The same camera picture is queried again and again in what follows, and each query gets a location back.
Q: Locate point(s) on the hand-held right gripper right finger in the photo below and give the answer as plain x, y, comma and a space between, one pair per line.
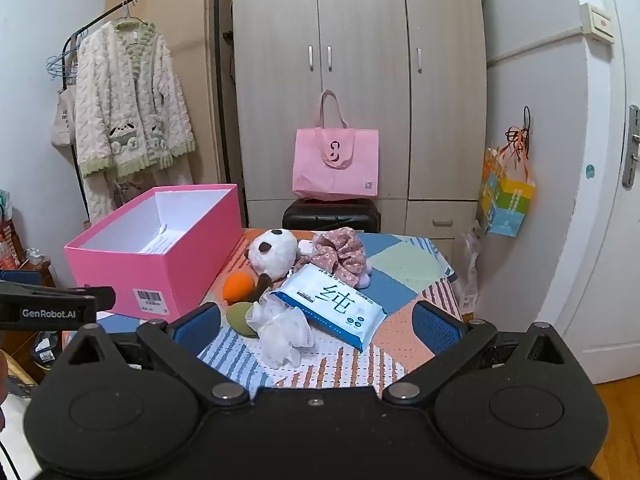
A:
435, 327

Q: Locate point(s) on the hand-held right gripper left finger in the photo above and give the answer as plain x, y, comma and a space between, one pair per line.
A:
197, 325

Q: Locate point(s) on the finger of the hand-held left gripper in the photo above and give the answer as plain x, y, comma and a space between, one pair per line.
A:
104, 298

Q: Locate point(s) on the green makeup sponge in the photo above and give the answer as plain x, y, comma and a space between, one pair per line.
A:
239, 316

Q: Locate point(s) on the pink cardboard box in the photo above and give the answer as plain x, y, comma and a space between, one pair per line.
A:
150, 280

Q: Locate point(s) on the orange makeup sponge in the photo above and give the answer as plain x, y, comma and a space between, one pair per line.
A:
239, 287

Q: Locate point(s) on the blue white wet wipes pack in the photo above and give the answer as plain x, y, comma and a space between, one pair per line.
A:
335, 305

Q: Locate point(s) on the panda plush toy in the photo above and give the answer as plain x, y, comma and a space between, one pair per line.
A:
272, 252

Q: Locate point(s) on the pink floral scrunchie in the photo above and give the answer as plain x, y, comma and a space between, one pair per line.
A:
340, 255

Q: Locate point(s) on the patchwork blanket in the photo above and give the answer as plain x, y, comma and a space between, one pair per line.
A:
400, 270

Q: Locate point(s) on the white plastic bag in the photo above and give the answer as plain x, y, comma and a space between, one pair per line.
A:
472, 265

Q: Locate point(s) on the printed paper sheet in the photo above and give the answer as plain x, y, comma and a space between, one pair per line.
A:
157, 244

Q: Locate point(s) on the red printed bag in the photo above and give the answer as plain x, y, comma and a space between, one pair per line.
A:
9, 245

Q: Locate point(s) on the colourful gift bag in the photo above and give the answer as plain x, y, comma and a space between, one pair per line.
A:
510, 200

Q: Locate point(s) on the black suitcase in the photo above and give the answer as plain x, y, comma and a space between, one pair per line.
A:
330, 217

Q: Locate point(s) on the white door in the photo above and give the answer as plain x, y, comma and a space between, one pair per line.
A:
605, 260

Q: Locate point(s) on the canvas tote bag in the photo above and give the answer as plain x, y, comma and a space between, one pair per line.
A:
62, 120

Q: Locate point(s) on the pink tote bag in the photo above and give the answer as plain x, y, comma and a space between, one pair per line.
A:
335, 165

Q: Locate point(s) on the fluffy cream green robe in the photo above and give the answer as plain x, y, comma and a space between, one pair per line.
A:
130, 95

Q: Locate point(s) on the round green sticker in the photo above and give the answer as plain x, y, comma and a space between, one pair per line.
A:
589, 171

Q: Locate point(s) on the black clothes rack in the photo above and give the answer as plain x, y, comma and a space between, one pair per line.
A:
224, 90

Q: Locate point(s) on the beige cabinet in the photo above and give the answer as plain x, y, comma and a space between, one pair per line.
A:
200, 35

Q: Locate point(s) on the light wood wardrobe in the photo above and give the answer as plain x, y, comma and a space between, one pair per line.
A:
365, 20

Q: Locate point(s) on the beige wall switch box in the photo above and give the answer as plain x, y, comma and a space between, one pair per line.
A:
597, 22

